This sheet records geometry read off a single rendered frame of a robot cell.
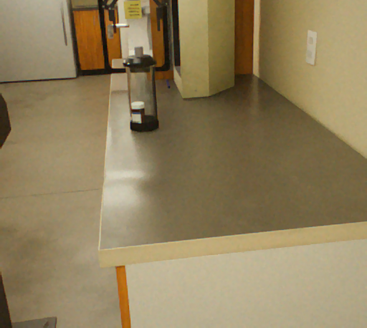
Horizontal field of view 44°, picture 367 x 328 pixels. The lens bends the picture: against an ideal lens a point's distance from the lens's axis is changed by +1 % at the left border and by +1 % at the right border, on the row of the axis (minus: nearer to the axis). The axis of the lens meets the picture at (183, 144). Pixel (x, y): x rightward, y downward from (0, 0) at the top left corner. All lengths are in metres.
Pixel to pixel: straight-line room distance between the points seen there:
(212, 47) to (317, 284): 1.11
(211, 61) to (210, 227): 1.04
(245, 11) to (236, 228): 1.46
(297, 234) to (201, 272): 0.21
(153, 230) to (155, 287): 0.11
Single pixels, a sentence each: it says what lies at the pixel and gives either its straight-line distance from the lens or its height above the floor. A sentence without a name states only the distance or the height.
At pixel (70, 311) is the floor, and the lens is 2.26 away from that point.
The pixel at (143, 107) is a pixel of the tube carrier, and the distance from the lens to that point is 1.47.
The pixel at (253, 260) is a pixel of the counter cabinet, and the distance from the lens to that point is 0.96.
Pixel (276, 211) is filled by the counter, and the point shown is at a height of 0.94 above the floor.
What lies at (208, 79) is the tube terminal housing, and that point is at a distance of 1.87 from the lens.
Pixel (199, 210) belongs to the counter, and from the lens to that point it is 1.00.
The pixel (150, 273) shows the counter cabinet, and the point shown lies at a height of 0.87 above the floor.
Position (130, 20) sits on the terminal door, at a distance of 2.13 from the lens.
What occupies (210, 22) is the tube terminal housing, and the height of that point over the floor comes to 1.23.
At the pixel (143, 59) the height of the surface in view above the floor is 1.18.
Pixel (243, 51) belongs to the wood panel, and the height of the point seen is 1.05.
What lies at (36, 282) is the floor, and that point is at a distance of 2.49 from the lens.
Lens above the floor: 1.43
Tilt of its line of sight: 21 degrees down
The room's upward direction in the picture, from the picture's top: 2 degrees counter-clockwise
